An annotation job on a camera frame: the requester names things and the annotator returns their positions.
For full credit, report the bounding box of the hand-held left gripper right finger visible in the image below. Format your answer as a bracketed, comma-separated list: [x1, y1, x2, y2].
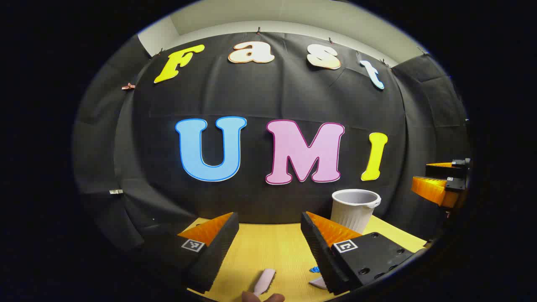
[300, 211, 420, 295]

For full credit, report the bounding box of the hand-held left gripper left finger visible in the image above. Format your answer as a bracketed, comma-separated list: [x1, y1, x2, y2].
[143, 212, 240, 294]

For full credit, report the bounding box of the white ribbed garbage bin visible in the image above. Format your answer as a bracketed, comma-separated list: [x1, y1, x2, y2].
[331, 189, 381, 234]

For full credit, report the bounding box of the small pale pink broom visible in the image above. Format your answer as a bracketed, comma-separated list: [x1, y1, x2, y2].
[253, 268, 276, 295]

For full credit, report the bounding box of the yellow wooden desktop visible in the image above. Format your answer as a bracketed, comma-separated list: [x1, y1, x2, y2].
[185, 216, 428, 302]

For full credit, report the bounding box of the black backdrop cloth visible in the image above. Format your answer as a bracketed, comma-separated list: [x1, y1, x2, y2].
[73, 31, 470, 252]

